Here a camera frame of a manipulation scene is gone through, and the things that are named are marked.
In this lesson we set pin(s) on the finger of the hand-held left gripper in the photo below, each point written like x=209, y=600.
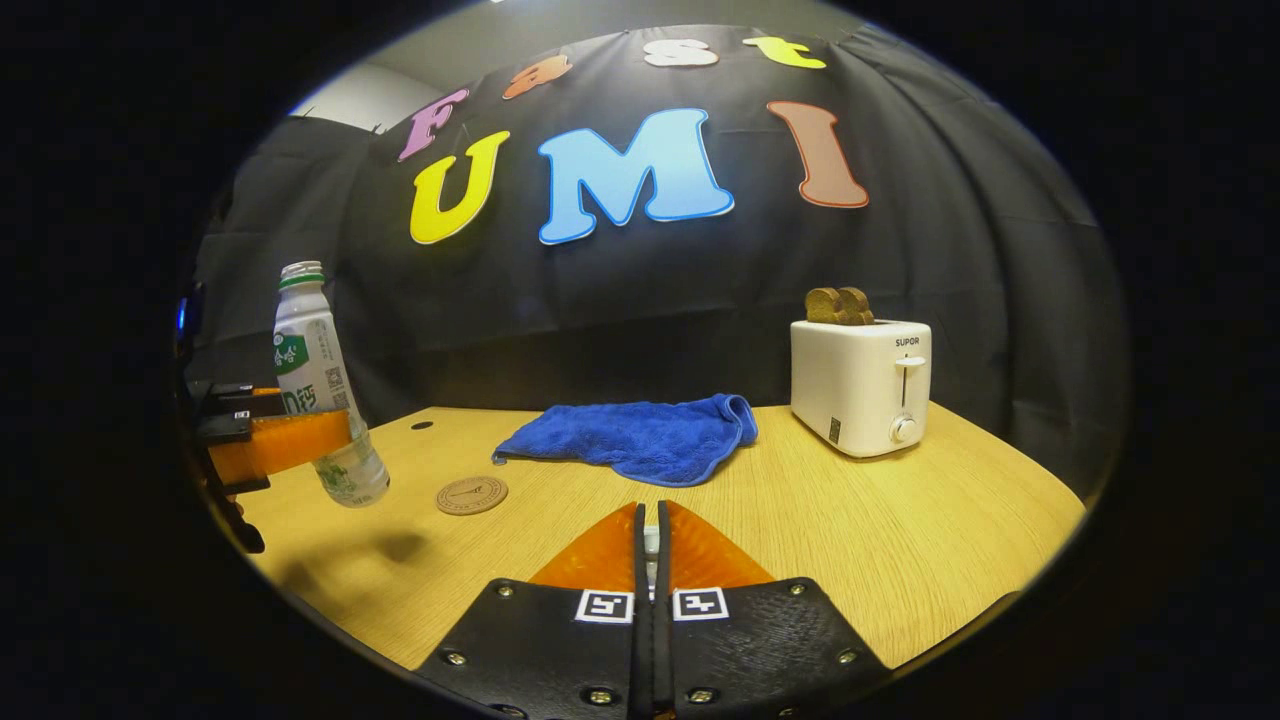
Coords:
x=290, y=440
x=240, y=405

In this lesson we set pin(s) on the white toaster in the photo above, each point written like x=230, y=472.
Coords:
x=850, y=390

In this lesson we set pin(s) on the round wooden coaster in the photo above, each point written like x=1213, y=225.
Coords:
x=471, y=495

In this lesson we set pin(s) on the white teacup lid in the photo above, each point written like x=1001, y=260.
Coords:
x=651, y=540

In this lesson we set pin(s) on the white plastic water bottle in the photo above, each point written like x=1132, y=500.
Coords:
x=305, y=340

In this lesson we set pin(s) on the blue towel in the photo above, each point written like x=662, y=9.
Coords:
x=640, y=440

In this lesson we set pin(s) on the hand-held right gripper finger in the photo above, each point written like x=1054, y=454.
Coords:
x=664, y=600
x=639, y=600

